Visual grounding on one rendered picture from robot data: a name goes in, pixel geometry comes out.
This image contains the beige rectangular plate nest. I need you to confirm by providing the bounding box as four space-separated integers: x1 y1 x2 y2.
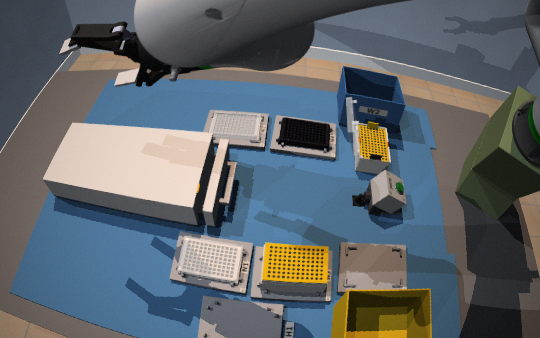
270 115 336 160

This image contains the blue open-top bin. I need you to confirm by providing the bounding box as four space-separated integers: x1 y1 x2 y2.
337 66 406 134

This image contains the blue bench mat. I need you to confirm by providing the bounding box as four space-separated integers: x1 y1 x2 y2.
10 79 461 338

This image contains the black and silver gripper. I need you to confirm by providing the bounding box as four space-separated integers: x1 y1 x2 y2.
59 21 171 87

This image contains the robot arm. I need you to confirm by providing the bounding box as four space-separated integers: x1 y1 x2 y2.
134 0 540 166

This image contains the yellow bin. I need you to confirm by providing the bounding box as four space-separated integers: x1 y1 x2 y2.
331 289 432 338

